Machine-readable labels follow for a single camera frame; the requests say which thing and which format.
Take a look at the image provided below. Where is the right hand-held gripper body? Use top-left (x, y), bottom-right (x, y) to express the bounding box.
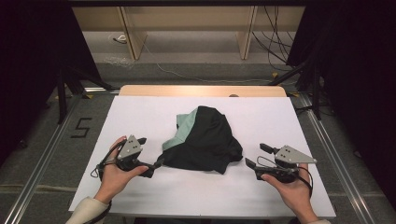
top-left (254, 145), bottom-right (318, 184)

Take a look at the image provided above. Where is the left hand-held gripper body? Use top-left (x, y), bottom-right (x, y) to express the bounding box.
top-left (115, 133), bottom-right (156, 179)

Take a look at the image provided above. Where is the black and green t-shirt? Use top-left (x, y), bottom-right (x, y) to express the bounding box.
top-left (161, 105), bottom-right (244, 175)

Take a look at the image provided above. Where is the person's left hand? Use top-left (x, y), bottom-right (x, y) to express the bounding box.
top-left (93, 135), bottom-right (150, 205)

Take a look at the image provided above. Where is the person's right hand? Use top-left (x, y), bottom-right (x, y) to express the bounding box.
top-left (260, 166), bottom-right (313, 217)

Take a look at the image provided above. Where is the white board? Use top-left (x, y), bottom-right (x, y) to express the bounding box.
top-left (68, 95), bottom-right (337, 218)

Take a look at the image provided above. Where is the wooden table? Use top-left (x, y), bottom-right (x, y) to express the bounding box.
top-left (119, 84), bottom-right (288, 98)

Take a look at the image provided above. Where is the black metal stand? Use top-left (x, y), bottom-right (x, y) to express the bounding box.
top-left (55, 65), bottom-right (116, 126)
top-left (266, 58), bottom-right (324, 121)

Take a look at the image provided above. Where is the white plug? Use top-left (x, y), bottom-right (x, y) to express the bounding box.
top-left (108, 33), bottom-right (128, 45)

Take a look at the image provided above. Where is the black curtain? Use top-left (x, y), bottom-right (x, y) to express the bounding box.
top-left (0, 0), bottom-right (105, 166)
top-left (285, 0), bottom-right (396, 204)

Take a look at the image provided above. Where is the light wooden desk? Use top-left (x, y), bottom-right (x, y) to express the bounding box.
top-left (71, 6), bottom-right (306, 61)

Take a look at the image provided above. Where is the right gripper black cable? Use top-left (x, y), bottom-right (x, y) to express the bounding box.
top-left (256, 155), bottom-right (314, 199)

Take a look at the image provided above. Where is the aluminium floor rail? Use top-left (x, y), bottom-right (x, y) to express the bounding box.
top-left (2, 95), bottom-right (82, 224)
top-left (298, 92), bottom-right (375, 224)

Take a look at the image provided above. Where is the short aluminium rail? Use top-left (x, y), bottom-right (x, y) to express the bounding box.
top-left (82, 86), bottom-right (121, 95)

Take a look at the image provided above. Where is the bundle of black cables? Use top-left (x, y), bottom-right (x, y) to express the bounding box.
top-left (250, 6), bottom-right (301, 73)

